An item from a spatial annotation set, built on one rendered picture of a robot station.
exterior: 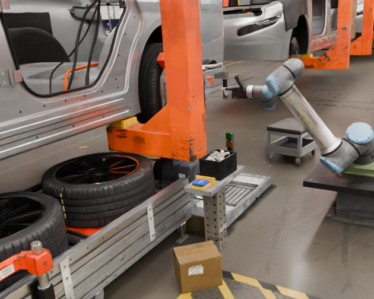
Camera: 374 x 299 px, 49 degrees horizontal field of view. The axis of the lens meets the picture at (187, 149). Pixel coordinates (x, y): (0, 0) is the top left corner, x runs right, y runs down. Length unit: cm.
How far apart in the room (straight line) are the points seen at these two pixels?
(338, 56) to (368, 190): 387
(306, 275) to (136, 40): 175
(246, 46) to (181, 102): 309
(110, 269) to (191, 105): 98
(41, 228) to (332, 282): 144
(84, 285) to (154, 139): 99
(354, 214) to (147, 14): 189
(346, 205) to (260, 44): 296
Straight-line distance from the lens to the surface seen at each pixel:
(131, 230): 216
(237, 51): 540
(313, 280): 230
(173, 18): 231
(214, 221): 241
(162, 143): 249
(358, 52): 821
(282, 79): 242
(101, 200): 224
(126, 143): 269
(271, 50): 541
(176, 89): 235
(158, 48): 293
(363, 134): 263
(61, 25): 464
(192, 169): 272
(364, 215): 290
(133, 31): 278
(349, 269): 243
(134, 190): 230
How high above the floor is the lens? 132
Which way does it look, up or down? 17 degrees down
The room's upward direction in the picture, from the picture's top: 4 degrees counter-clockwise
